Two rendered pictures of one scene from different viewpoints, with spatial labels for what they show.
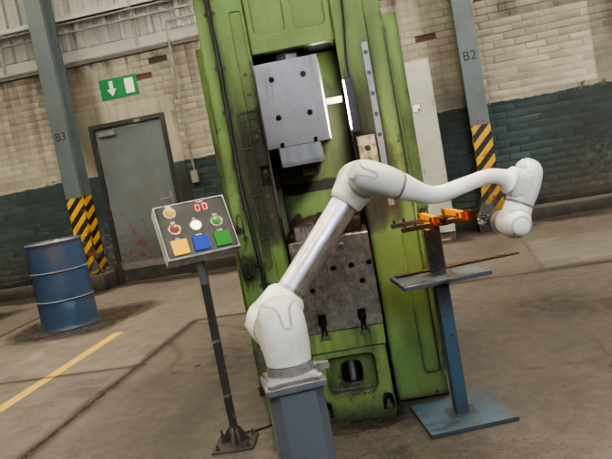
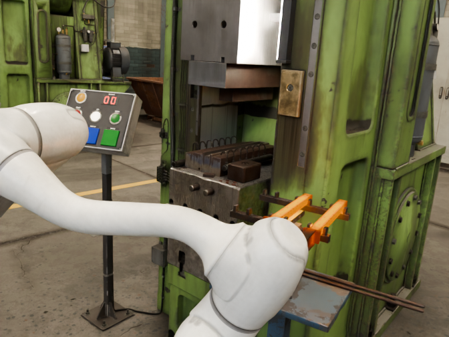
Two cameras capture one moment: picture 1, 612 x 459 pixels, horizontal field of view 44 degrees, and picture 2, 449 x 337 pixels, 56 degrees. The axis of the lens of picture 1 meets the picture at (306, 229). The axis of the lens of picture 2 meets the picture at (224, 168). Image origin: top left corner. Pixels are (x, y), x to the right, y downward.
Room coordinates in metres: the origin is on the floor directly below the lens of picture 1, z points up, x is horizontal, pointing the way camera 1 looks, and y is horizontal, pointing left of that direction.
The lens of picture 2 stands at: (2.25, -1.10, 1.39)
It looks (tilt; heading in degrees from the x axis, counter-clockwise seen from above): 15 degrees down; 35
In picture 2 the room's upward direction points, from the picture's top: 4 degrees clockwise
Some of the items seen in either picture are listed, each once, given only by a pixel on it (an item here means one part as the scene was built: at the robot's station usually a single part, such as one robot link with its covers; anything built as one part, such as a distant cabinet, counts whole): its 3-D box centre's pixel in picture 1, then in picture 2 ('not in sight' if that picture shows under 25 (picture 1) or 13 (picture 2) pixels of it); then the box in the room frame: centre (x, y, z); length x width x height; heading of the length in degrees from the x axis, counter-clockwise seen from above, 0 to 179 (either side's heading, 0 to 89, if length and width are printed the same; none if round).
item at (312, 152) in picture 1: (303, 154); (238, 74); (3.83, -0.06, 1.32); 0.42 x 0.20 x 0.10; 176
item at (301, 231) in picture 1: (316, 224); (233, 155); (3.83, -0.06, 0.96); 0.42 x 0.20 x 0.09; 176
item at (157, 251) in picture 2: (266, 354); (161, 255); (3.76, 0.31, 0.36); 0.09 x 0.07 x 0.12; 86
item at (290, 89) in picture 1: (302, 103); (250, 14); (3.82, -0.10, 1.56); 0.42 x 0.39 x 0.40; 176
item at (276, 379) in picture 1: (296, 368); not in sight; (2.49, 0.12, 0.63); 0.22 x 0.18 x 0.06; 99
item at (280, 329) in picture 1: (281, 329); not in sight; (2.50, 0.14, 0.77); 0.18 x 0.16 x 0.22; 16
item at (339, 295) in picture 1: (336, 273); (240, 212); (3.83, -0.11, 0.69); 0.56 x 0.38 x 0.45; 176
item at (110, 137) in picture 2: (222, 238); (110, 138); (3.49, 0.38, 1.01); 0.07 x 0.05 x 0.07; 111
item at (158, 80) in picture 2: not in sight; (174, 101); (8.92, 4.87, 0.43); 1.89 x 1.20 x 0.85; 79
